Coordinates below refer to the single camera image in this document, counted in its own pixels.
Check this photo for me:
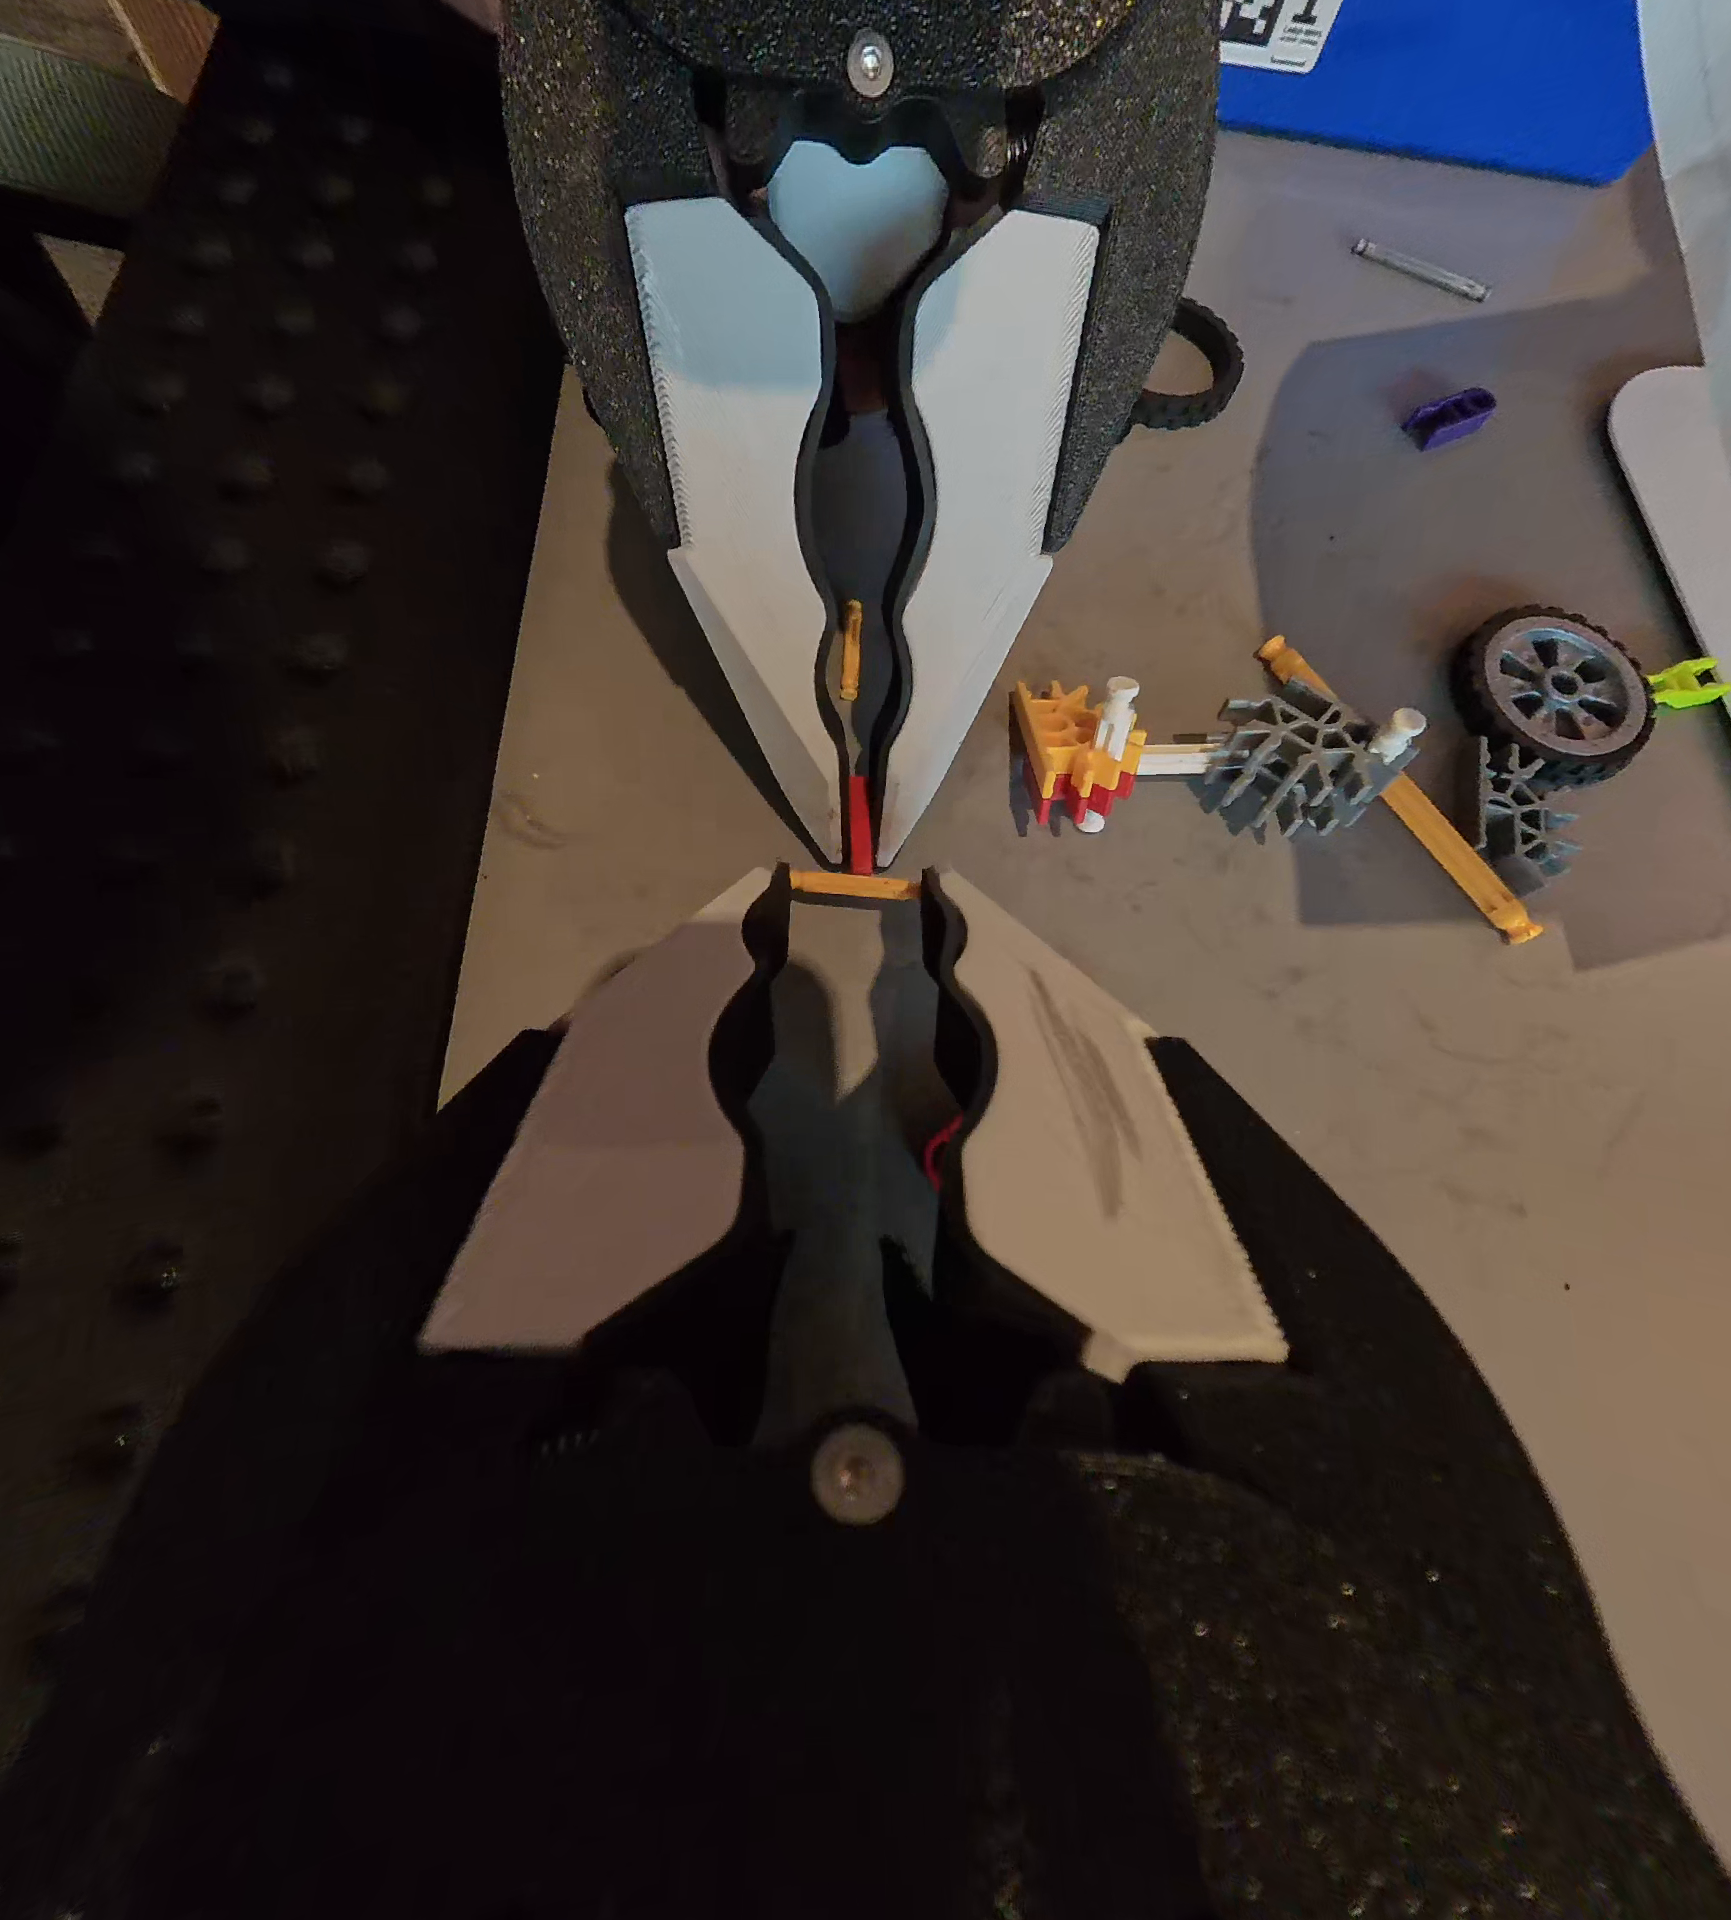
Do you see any long yellow toy rod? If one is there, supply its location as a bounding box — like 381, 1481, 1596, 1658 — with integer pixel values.
1253, 633, 1546, 948

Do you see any purple toy clip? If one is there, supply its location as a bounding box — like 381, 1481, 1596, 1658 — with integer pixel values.
1398, 384, 1498, 457

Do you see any black toy tyre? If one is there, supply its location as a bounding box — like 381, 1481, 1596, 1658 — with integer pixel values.
1131, 295, 1247, 445

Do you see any toy wheel with black tyre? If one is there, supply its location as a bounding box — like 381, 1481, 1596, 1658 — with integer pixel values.
1450, 603, 1658, 792

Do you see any grey toy connector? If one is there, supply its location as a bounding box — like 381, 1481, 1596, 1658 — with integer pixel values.
1472, 733, 1586, 883
1201, 691, 1390, 847

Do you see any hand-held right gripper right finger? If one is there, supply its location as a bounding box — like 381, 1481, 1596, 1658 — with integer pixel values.
921, 866, 1289, 1386

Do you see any thin metal pin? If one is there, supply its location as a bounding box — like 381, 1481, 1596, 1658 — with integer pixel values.
1348, 235, 1492, 307

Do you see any yellow toy connector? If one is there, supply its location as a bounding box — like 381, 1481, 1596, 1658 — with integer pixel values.
1009, 677, 1107, 830

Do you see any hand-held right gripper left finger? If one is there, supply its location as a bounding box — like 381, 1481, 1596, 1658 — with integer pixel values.
415, 862, 795, 1353

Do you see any black white marker tag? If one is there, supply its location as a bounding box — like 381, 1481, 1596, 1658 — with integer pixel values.
1217, 0, 1346, 77

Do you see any blue plastic bin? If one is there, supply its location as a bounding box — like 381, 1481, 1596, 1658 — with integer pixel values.
1213, 0, 1660, 192

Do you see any wooden cabinet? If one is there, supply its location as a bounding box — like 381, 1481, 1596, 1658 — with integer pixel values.
47, 0, 225, 97

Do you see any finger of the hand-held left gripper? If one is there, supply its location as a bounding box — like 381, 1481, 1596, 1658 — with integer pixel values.
869, 199, 1105, 872
625, 205, 863, 872

